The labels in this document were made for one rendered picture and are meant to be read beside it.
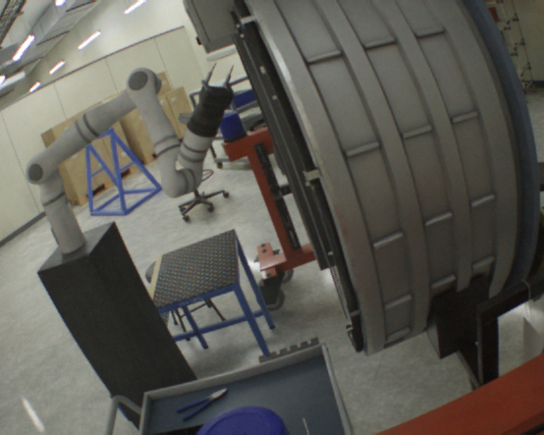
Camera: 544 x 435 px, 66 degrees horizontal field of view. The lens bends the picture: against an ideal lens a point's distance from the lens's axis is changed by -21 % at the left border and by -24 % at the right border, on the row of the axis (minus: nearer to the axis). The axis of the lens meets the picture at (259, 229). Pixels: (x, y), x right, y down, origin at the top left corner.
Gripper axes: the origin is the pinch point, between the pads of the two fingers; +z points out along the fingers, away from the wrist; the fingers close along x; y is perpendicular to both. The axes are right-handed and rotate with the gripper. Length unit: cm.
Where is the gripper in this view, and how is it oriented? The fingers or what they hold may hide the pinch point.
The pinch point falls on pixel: (224, 64)
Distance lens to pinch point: 120.4
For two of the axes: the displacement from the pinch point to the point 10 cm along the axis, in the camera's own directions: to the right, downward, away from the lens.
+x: -8.5, 0.1, -5.2
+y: 3.8, 7.0, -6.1
